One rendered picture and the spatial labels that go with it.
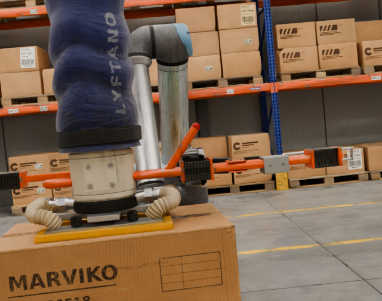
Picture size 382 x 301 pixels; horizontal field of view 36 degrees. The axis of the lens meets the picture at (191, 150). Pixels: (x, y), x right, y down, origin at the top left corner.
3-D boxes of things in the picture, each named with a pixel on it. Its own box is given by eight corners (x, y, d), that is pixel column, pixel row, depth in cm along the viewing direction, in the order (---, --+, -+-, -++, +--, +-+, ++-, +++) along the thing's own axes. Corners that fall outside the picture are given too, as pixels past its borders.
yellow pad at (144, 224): (33, 244, 140) (31, 224, 140) (40, 236, 150) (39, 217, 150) (173, 230, 143) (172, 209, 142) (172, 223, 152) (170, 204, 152)
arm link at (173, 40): (155, 189, 247) (145, 18, 207) (195, 184, 249) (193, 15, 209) (160, 211, 234) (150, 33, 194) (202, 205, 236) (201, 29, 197)
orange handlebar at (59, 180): (-1, 196, 150) (-2, 183, 150) (23, 184, 180) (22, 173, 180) (347, 162, 157) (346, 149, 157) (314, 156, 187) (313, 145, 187)
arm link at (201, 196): (173, 215, 193) (170, 178, 192) (208, 211, 195) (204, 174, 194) (177, 220, 184) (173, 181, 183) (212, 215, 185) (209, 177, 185)
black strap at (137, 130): (50, 149, 142) (48, 132, 142) (62, 146, 165) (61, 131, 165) (142, 140, 144) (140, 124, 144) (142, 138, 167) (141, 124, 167)
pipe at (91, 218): (33, 228, 142) (31, 205, 141) (49, 212, 167) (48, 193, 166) (172, 214, 144) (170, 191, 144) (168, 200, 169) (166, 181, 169)
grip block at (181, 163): (182, 183, 152) (181, 161, 152) (180, 180, 162) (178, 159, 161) (214, 180, 153) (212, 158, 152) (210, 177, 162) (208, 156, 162)
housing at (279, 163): (264, 174, 155) (263, 157, 155) (259, 172, 162) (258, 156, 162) (290, 172, 156) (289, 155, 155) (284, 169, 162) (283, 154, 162)
